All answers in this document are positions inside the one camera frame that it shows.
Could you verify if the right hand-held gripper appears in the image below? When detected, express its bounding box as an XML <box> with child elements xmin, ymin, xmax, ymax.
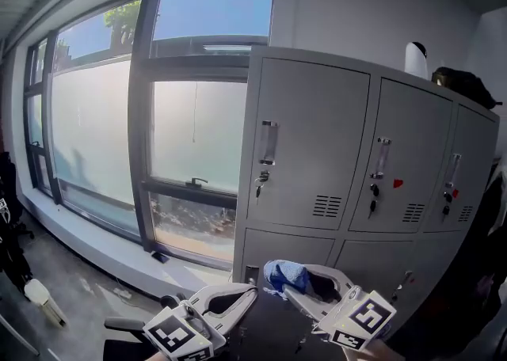
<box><xmin>281</xmin><ymin>264</ymin><xmax>398</xmax><ymax>352</ymax></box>

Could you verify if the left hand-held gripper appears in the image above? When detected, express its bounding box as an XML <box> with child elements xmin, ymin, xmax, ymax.
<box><xmin>141</xmin><ymin>282</ymin><xmax>259</xmax><ymax>361</ymax></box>

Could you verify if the blue cloth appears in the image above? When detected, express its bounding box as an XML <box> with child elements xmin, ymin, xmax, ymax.
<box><xmin>262</xmin><ymin>259</ymin><xmax>311</xmax><ymax>302</ymax></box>

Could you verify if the set of grey locker doors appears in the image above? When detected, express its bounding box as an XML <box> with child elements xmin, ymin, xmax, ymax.
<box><xmin>242</xmin><ymin>56</ymin><xmax>498</xmax><ymax>315</ymax></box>

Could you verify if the person's right forearm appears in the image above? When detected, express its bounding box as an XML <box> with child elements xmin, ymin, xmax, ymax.
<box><xmin>343</xmin><ymin>336</ymin><xmax>402</xmax><ymax>361</ymax></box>

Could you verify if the grey metal locker cabinet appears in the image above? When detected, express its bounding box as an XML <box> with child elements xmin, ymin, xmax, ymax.
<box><xmin>231</xmin><ymin>44</ymin><xmax>501</xmax><ymax>339</ymax></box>

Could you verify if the black office chair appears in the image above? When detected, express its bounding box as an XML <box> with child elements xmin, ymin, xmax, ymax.
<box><xmin>102</xmin><ymin>293</ymin><xmax>342</xmax><ymax>361</ymax></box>

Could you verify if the white floor appliance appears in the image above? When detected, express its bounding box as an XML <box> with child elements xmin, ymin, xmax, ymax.
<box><xmin>23</xmin><ymin>277</ymin><xmax>69</xmax><ymax>329</ymax></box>

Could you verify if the large black-framed window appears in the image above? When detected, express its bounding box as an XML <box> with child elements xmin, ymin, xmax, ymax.
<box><xmin>22</xmin><ymin>0</ymin><xmax>277</xmax><ymax>264</ymax></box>

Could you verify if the black equipment stand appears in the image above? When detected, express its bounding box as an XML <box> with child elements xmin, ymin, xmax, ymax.
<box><xmin>0</xmin><ymin>150</ymin><xmax>36</xmax><ymax>294</ymax></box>

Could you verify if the white cylindrical device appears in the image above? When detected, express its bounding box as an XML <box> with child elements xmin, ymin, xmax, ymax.
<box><xmin>404</xmin><ymin>40</ymin><xmax>430</xmax><ymax>80</ymax></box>

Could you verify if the black bag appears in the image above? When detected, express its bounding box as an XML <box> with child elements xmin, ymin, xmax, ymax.
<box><xmin>430</xmin><ymin>66</ymin><xmax>504</xmax><ymax>111</ymax></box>

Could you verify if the clear door handle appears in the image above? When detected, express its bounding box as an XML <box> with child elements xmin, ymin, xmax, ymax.
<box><xmin>369</xmin><ymin>136</ymin><xmax>393</xmax><ymax>180</ymax></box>
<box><xmin>444</xmin><ymin>153</ymin><xmax>463</xmax><ymax>189</ymax></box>
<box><xmin>259</xmin><ymin>120</ymin><xmax>280</xmax><ymax>167</ymax></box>
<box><xmin>391</xmin><ymin>269</ymin><xmax>414</xmax><ymax>304</ymax></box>
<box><xmin>243</xmin><ymin>264</ymin><xmax>260</xmax><ymax>287</ymax></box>

